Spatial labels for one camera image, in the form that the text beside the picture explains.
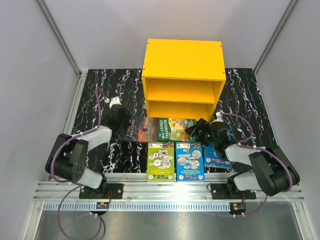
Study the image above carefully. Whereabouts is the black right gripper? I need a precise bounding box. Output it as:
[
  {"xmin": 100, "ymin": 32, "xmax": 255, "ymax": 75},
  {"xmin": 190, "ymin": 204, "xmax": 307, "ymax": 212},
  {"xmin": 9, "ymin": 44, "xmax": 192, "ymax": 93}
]
[{"xmin": 184, "ymin": 118, "xmax": 218, "ymax": 147}]

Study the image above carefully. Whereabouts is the dark Tale of Two Cities book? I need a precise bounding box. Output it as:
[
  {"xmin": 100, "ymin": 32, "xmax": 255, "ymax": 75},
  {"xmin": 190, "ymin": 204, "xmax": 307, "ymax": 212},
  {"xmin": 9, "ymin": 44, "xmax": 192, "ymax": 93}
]
[{"xmin": 117, "ymin": 116, "xmax": 159, "ymax": 143}]

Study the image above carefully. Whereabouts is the lime green 65-Storey Treehouse book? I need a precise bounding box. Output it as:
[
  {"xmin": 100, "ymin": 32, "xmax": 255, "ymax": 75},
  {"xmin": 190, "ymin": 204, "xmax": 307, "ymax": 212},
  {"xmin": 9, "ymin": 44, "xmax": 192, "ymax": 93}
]
[{"xmin": 146, "ymin": 142, "xmax": 176, "ymax": 182}]

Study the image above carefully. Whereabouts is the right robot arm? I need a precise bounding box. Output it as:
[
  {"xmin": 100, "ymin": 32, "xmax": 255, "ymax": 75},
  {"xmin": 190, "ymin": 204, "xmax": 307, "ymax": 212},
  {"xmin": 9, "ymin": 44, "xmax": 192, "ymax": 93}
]
[{"xmin": 186, "ymin": 118, "xmax": 301, "ymax": 199}]

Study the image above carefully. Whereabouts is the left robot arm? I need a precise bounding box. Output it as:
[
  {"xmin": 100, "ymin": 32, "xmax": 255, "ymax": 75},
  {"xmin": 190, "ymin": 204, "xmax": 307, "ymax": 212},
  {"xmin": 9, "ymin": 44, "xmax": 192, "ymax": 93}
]
[{"xmin": 45, "ymin": 104, "xmax": 129, "ymax": 199}]

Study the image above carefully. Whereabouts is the green 104-Storey Treehouse book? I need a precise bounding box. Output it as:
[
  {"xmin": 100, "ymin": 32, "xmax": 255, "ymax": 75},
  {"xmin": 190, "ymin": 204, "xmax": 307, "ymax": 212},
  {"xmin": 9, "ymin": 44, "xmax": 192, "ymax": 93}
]
[{"xmin": 157, "ymin": 118, "xmax": 196, "ymax": 142}]

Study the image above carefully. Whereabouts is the blue 130-Storey Treehouse book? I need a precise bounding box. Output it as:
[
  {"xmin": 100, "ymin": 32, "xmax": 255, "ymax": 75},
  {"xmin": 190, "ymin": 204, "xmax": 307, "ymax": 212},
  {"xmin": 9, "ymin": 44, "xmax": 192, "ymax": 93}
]
[{"xmin": 203, "ymin": 145, "xmax": 232, "ymax": 169}]

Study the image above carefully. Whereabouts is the yellow wooden shelf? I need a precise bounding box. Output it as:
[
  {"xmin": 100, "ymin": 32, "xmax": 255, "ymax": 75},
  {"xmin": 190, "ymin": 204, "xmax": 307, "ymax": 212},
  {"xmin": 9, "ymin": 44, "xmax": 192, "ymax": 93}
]
[{"xmin": 141, "ymin": 38, "xmax": 226, "ymax": 121}]

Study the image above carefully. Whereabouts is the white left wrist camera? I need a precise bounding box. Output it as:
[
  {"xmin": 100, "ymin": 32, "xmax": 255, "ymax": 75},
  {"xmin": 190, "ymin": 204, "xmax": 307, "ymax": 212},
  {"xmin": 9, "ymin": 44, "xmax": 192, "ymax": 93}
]
[{"xmin": 104, "ymin": 96, "xmax": 122, "ymax": 109}]

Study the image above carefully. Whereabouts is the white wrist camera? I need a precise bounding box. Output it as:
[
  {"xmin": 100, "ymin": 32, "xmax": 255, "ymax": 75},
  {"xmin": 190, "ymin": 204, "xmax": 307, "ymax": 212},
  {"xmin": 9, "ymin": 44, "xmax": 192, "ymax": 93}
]
[
  {"xmin": 210, "ymin": 111, "xmax": 225, "ymax": 126},
  {"xmin": 104, "ymin": 96, "xmax": 122, "ymax": 109}
]

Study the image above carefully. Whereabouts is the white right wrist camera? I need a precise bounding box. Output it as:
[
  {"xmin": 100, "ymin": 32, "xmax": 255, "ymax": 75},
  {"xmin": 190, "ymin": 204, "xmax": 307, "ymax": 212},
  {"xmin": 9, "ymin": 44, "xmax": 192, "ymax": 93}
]
[{"xmin": 210, "ymin": 111, "xmax": 225, "ymax": 126}]

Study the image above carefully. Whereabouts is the aluminium front rail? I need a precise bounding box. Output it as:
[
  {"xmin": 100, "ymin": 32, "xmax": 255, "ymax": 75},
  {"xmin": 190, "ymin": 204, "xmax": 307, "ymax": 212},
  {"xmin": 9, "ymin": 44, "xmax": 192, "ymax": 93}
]
[{"xmin": 33, "ymin": 172, "xmax": 306, "ymax": 201}]

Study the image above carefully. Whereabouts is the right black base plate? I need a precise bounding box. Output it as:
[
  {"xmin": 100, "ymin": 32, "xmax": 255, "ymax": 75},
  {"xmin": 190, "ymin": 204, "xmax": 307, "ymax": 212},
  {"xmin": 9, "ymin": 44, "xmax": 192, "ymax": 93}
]
[{"xmin": 207, "ymin": 183, "xmax": 257, "ymax": 200}]

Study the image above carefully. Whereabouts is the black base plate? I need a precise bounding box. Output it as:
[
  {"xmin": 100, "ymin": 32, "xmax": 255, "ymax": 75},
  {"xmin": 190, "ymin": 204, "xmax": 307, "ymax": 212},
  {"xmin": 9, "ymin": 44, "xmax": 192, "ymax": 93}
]
[
  {"xmin": 79, "ymin": 183, "xmax": 124, "ymax": 200},
  {"xmin": 207, "ymin": 183, "xmax": 257, "ymax": 200}
]

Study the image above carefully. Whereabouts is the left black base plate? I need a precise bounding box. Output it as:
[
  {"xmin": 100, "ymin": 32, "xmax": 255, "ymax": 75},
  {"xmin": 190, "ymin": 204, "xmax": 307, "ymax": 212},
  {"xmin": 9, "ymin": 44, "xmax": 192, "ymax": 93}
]
[{"xmin": 79, "ymin": 183, "xmax": 124, "ymax": 200}]

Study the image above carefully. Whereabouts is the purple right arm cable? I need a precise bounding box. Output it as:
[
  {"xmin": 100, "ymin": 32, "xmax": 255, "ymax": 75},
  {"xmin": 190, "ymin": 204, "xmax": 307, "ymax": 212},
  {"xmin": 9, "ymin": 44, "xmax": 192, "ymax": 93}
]
[{"xmin": 202, "ymin": 112, "xmax": 293, "ymax": 217}]

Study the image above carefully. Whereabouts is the perforated cable duct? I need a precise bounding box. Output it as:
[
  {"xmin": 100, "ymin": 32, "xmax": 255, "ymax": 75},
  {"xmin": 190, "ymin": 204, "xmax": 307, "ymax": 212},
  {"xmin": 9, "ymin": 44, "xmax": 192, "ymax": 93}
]
[{"xmin": 44, "ymin": 201, "xmax": 245, "ymax": 212}]

